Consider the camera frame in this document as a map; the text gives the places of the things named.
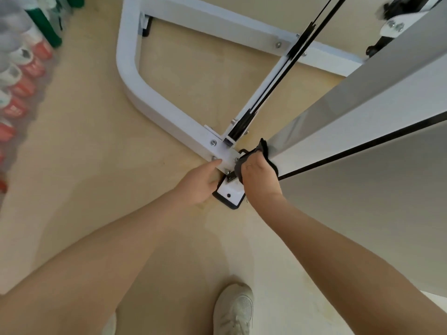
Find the white sneaker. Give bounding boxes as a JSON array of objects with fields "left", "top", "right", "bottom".
[
  {"left": 103, "top": 312, "right": 118, "bottom": 335},
  {"left": 213, "top": 283, "right": 255, "bottom": 335}
]

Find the person's left hand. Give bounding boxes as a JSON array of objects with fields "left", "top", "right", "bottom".
[{"left": 173, "top": 158, "right": 224, "bottom": 206}]

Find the person's right forearm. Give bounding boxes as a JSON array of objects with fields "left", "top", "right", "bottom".
[{"left": 248, "top": 193, "right": 447, "bottom": 335}]

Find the black steel machine cable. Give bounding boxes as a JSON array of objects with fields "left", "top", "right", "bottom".
[{"left": 229, "top": 0, "right": 350, "bottom": 142}]

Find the white gym machine frame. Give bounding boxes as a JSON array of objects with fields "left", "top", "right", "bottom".
[{"left": 115, "top": 0, "right": 447, "bottom": 210}]

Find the person's right hand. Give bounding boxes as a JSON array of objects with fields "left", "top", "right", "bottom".
[{"left": 240, "top": 152, "right": 284, "bottom": 203}]

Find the stack of water bottle packs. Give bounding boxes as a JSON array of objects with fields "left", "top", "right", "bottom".
[{"left": 0, "top": 0, "right": 85, "bottom": 196}]

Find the person's left forearm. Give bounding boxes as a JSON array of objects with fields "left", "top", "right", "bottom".
[{"left": 0, "top": 190, "right": 196, "bottom": 335}]

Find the dark grey cleaning cloth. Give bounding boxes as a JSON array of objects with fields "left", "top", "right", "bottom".
[{"left": 234, "top": 137, "right": 279, "bottom": 184}]

